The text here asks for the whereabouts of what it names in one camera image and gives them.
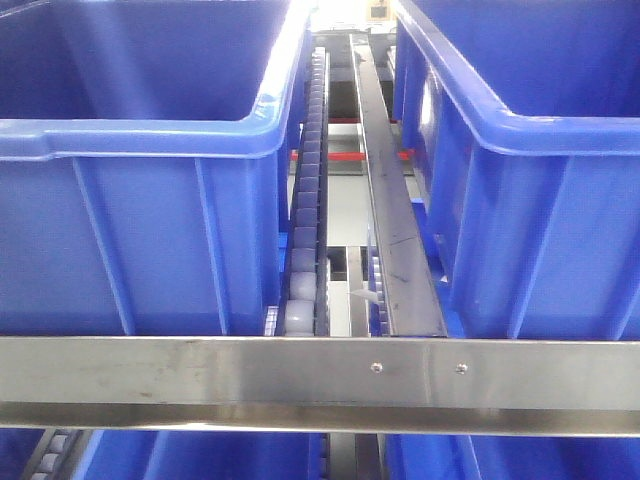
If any roller conveyor track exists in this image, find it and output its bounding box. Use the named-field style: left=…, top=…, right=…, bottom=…
left=276, top=47, right=330, bottom=337

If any upper blue bin on rack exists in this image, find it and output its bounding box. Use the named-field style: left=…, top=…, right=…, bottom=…
left=1, top=1, right=310, bottom=335

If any right upper blue bin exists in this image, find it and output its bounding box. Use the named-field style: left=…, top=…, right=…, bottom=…
left=395, top=1, right=639, bottom=340

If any steel divider rail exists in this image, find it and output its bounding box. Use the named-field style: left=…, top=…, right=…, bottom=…
left=350, top=34, right=448, bottom=338

